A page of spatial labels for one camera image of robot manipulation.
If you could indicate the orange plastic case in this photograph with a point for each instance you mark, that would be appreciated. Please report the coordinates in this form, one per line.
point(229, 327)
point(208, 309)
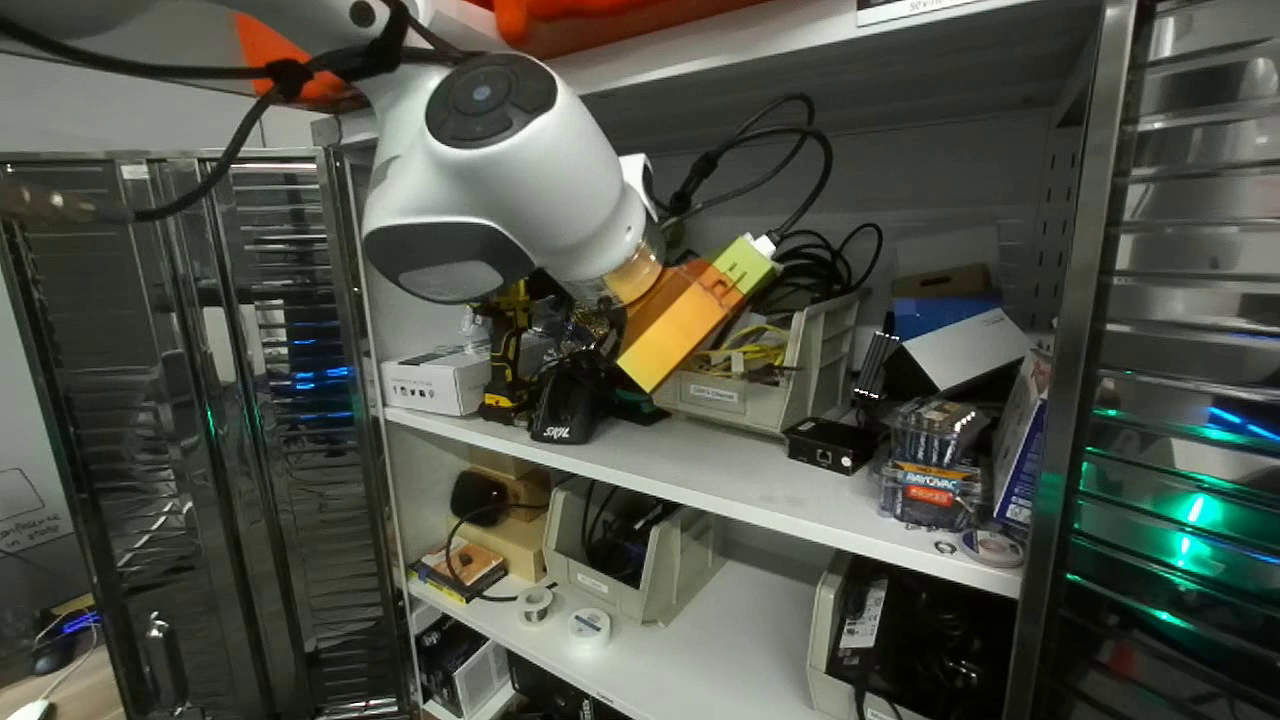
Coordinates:
point(285, 61)
point(586, 22)

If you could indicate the pack of batteries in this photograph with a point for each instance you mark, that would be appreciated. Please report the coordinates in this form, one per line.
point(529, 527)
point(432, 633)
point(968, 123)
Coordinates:
point(933, 474)

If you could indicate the orange yellow rectangular block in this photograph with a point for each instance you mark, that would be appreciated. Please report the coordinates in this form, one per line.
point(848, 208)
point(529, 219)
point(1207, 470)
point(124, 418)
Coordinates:
point(687, 321)

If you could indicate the orange black package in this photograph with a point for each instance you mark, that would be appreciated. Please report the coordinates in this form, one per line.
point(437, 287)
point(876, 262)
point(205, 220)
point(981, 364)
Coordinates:
point(462, 575)

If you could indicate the black battery charger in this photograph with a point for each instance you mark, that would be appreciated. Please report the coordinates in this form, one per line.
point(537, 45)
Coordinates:
point(564, 400)

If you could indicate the white printed carton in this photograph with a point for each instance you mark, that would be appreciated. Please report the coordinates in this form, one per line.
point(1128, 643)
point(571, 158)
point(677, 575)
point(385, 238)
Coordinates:
point(1020, 441)

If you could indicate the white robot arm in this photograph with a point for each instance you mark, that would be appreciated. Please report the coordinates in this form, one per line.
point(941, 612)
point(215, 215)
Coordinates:
point(495, 175)

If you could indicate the small white box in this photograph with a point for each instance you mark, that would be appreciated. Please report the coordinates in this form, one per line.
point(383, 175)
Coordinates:
point(471, 677)

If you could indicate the clear tape roll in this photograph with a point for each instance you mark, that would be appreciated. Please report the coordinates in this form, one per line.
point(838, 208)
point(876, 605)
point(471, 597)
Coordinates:
point(993, 544)

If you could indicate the metal server rack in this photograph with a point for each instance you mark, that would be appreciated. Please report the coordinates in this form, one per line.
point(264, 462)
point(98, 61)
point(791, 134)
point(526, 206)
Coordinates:
point(163, 427)
point(1173, 400)

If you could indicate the cardboard box with black knob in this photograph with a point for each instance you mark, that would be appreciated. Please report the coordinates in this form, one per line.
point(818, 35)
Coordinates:
point(515, 527)

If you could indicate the small black network box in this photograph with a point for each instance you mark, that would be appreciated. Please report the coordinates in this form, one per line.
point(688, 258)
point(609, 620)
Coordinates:
point(830, 446)

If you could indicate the flat cardboard piece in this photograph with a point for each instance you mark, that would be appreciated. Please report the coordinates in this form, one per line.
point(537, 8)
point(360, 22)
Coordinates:
point(941, 281)

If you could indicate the white metal shelf unit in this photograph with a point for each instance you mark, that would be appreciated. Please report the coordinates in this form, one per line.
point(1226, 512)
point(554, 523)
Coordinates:
point(745, 474)

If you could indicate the white roll with blue label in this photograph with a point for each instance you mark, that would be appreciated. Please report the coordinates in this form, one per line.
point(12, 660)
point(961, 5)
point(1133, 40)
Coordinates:
point(588, 627)

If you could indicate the white blue folded box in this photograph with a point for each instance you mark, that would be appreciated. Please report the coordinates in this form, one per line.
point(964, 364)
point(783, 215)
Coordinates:
point(961, 350)

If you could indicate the small white tape roll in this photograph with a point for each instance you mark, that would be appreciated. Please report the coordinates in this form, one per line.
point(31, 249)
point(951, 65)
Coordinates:
point(537, 602)

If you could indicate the black round knob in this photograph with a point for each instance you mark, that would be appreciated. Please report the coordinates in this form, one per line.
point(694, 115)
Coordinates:
point(476, 496)

